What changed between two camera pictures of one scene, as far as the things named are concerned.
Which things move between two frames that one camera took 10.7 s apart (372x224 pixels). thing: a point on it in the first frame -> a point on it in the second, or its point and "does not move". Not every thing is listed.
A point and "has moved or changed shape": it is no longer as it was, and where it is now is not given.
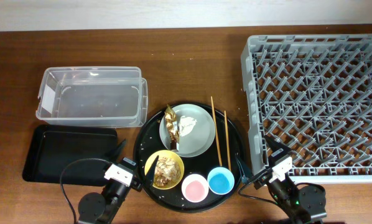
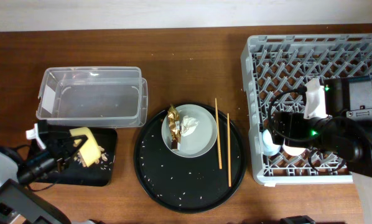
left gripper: x=113 y=155 -> x=59 y=148
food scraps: x=167 y=171 -> x=79 y=157
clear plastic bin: x=98 y=96 does not move
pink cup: x=195 y=188 -> x=292 y=150
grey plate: x=196 y=142 does not move
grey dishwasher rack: x=321 y=97 does not move
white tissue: x=185 y=125 does not move
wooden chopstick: x=227 y=140 has moved or changed shape
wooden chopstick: x=216 y=135 has moved or changed shape
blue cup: x=221 y=180 has moved or changed shape
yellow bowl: x=170 y=168 -> x=90 y=150
